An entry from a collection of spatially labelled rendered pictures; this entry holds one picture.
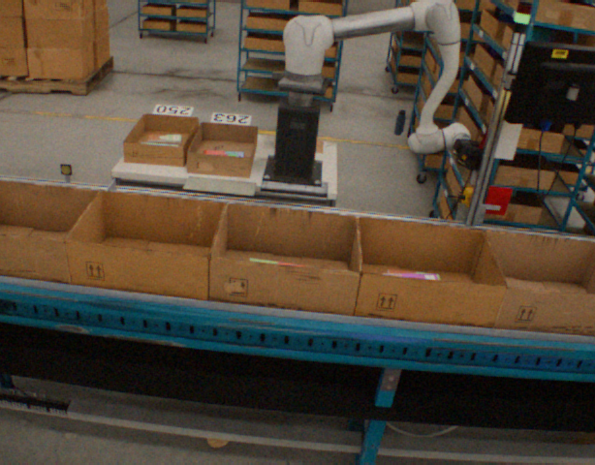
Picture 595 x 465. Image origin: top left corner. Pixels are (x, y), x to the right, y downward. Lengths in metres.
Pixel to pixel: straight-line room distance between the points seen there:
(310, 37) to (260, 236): 0.95
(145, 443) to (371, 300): 1.22
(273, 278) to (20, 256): 0.70
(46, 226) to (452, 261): 1.30
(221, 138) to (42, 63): 3.48
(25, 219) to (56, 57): 4.16
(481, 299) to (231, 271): 0.66
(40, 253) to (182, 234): 0.45
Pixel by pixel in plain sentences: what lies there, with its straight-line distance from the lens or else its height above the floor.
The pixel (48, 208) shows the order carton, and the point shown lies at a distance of 1.92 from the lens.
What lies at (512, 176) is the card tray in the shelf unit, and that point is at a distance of 2.93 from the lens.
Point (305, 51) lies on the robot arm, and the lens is 2.38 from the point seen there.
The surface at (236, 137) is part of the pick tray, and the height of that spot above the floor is 0.78.
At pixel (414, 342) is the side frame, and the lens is 1.55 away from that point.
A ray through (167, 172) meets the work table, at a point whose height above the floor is 0.75.
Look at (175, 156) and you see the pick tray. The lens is 2.62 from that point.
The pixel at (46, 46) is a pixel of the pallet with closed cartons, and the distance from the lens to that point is 6.06.
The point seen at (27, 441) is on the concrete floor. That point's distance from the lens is 2.49.
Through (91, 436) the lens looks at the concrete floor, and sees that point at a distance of 2.45.
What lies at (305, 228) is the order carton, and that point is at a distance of 1.74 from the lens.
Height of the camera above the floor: 1.89
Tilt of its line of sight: 32 degrees down
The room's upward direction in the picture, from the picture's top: 6 degrees clockwise
